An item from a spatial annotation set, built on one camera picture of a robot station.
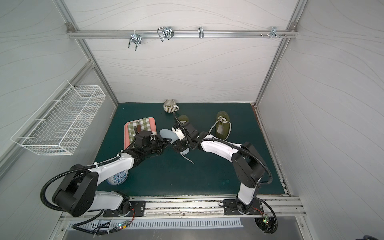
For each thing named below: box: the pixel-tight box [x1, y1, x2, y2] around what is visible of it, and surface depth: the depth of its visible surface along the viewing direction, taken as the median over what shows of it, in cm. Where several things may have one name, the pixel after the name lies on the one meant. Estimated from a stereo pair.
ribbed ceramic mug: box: [163, 99, 180, 114], surface depth 113 cm
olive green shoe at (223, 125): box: [208, 111, 232, 141], surface depth 105 cm
